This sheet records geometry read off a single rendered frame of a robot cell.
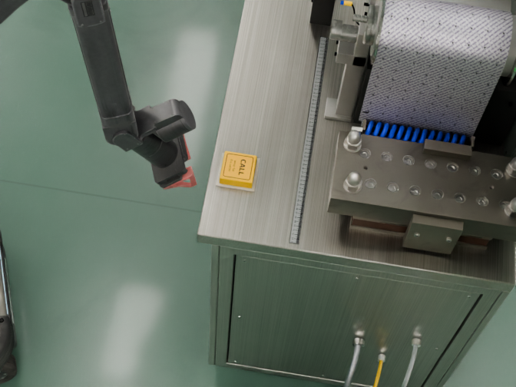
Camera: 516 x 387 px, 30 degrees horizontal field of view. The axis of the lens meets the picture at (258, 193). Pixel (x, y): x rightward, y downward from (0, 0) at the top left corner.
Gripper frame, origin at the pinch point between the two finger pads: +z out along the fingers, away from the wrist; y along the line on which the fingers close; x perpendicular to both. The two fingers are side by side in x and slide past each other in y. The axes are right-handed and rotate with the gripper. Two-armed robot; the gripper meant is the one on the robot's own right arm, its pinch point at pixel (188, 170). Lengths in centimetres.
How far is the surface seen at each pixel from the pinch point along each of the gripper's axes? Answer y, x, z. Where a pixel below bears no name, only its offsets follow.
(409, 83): 3.3, -44.5, 10.8
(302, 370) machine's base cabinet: -17, 20, 90
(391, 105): 4.1, -38.8, 17.0
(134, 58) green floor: 107, 50, 92
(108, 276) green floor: 29, 69, 81
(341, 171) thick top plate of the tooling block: -5.3, -25.1, 16.2
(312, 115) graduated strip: 16.8, -19.8, 28.1
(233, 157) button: 8.5, -3.6, 16.2
